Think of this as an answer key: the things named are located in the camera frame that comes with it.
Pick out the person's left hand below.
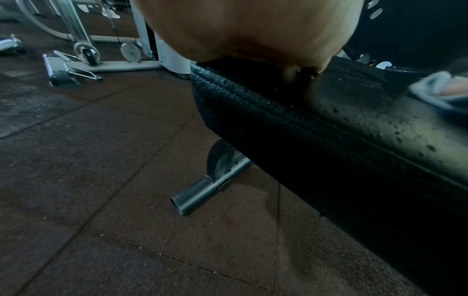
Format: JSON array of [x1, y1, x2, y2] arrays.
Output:
[[129, 0, 367, 73]]

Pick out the person's right hand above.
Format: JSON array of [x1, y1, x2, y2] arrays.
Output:
[[436, 76, 468, 98]]

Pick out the grey cleaning cloth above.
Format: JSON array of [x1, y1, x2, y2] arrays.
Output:
[[407, 71, 468, 112]]

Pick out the grey gym machine frame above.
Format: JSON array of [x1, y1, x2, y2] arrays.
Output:
[[14, 0, 468, 79]]

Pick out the black padded bench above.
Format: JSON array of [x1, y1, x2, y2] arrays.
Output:
[[170, 56, 468, 296]]

